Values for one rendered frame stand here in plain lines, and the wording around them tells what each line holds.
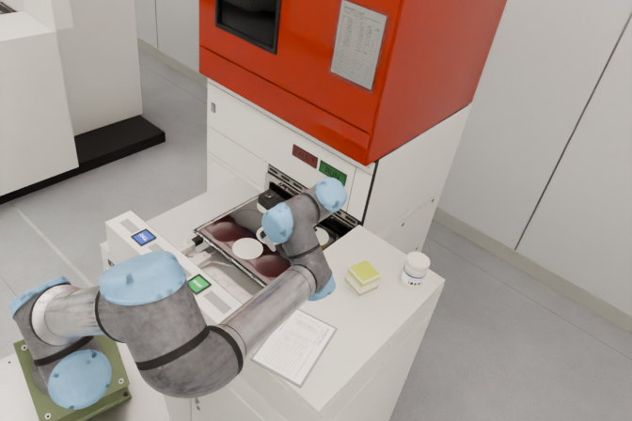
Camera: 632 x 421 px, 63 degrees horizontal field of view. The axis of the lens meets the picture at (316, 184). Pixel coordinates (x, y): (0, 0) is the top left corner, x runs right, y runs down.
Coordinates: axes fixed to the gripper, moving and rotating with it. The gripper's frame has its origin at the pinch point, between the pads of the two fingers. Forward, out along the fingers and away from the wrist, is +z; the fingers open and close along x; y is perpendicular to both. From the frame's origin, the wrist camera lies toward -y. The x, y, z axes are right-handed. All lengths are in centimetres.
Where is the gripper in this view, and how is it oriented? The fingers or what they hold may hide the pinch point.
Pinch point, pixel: (263, 235)
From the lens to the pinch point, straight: 140.8
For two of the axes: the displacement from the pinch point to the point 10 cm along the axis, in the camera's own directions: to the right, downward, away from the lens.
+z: -4.9, 4.0, 7.7
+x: 6.9, -3.7, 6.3
